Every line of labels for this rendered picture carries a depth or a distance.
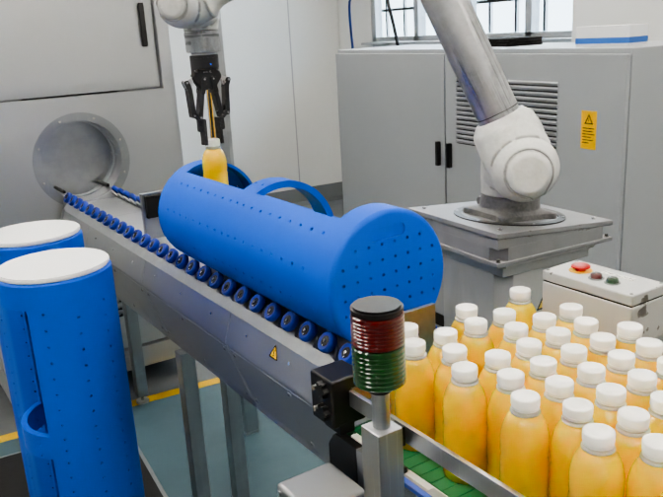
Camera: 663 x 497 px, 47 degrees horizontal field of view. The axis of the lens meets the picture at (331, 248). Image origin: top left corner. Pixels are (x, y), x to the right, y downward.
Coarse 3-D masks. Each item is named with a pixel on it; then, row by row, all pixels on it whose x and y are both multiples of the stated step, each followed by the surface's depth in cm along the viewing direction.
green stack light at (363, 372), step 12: (360, 360) 88; (372, 360) 87; (384, 360) 87; (396, 360) 87; (360, 372) 88; (372, 372) 87; (384, 372) 87; (396, 372) 88; (360, 384) 89; (372, 384) 88; (384, 384) 87; (396, 384) 88
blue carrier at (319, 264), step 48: (192, 192) 195; (240, 192) 178; (192, 240) 192; (240, 240) 169; (288, 240) 153; (336, 240) 141; (384, 240) 145; (432, 240) 151; (288, 288) 154; (336, 288) 141; (384, 288) 148; (432, 288) 155
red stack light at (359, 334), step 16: (352, 320) 87; (368, 320) 86; (384, 320) 85; (400, 320) 87; (352, 336) 88; (368, 336) 86; (384, 336) 86; (400, 336) 87; (368, 352) 87; (384, 352) 86
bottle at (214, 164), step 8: (208, 152) 202; (216, 152) 202; (208, 160) 202; (216, 160) 202; (224, 160) 204; (208, 168) 203; (216, 168) 203; (224, 168) 204; (208, 176) 204; (216, 176) 203; (224, 176) 205
